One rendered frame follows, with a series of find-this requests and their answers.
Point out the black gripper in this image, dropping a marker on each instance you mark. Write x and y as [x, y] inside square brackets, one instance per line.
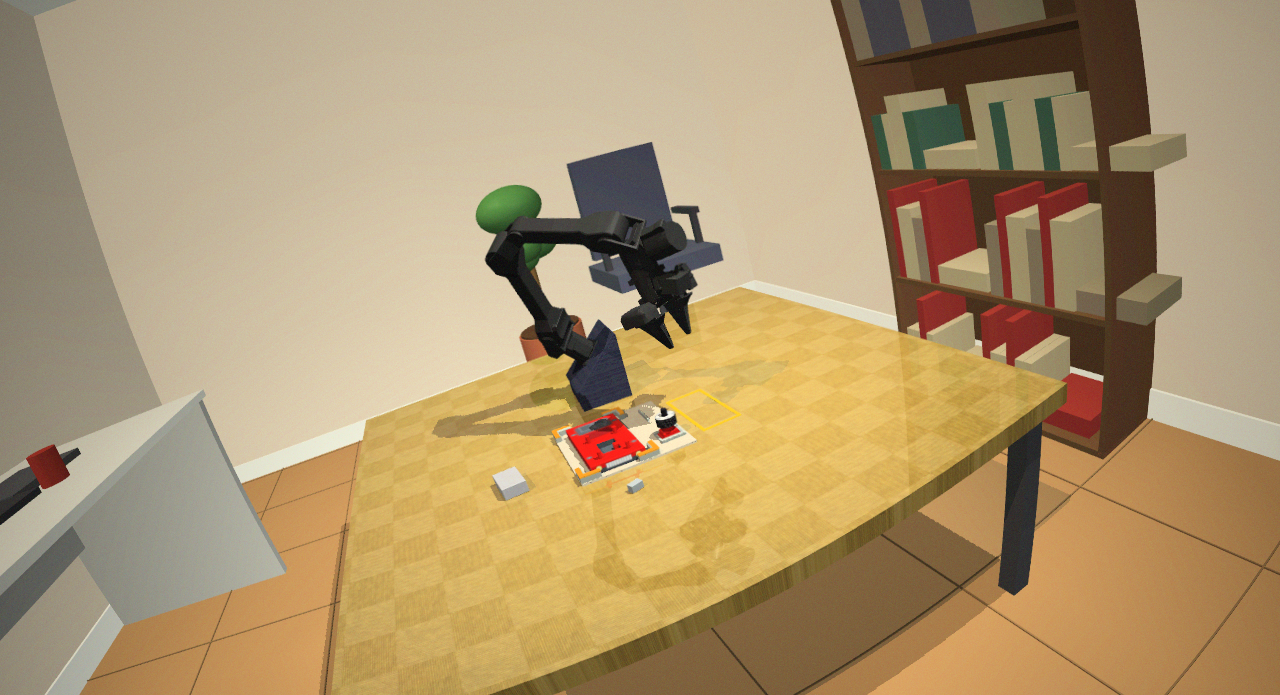
[647, 317]

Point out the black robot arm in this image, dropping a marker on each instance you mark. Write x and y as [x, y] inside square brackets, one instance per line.
[602, 232]

